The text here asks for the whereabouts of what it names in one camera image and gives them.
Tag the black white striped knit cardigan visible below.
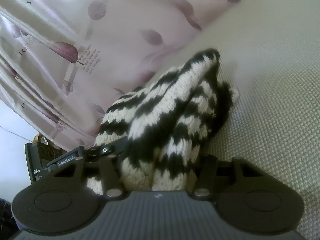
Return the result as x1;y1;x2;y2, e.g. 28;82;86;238
95;48;238;191

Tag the cluttered cardboard box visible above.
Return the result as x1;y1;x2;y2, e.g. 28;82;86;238
32;133;53;146

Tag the pink leaf print curtain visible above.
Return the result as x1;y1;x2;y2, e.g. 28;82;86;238
1;0;241;150

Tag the grey woven seat cushion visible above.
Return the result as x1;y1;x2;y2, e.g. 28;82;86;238
192;0;320;240

